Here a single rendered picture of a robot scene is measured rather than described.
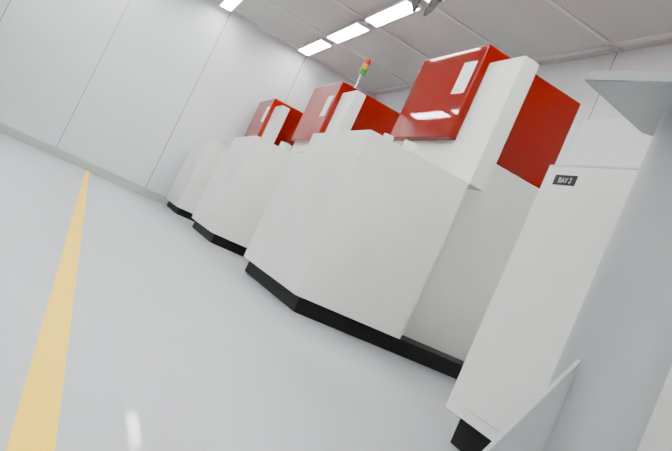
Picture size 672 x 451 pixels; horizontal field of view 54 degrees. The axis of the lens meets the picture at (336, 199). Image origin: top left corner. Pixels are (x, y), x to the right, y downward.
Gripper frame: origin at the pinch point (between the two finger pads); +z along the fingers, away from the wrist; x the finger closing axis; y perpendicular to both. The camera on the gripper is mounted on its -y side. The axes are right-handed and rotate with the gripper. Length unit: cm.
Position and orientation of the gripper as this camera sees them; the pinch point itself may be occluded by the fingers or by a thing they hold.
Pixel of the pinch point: (421, 10)
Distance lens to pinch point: 188.6
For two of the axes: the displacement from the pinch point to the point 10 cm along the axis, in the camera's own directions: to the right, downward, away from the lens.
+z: -4.1, 9.1, -0.1
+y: -2.1, -1.0, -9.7
